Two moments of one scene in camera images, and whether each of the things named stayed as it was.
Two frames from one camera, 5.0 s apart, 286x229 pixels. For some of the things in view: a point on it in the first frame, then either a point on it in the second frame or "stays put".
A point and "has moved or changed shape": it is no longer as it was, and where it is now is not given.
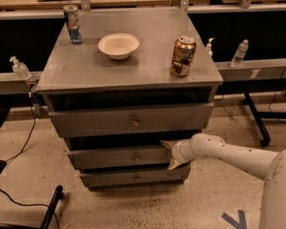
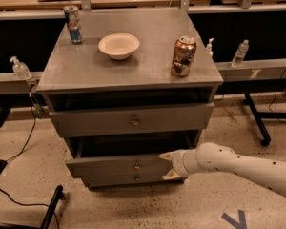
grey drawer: x=120 y=159 has moved or changed shape
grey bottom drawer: x=136 y=177 stays put
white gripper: x=178 y=154 → x=178 y=163
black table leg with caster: x=263 y=134 stays put
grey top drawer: x=92 y=122 stays put
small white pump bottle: x=209 y=47 stays put
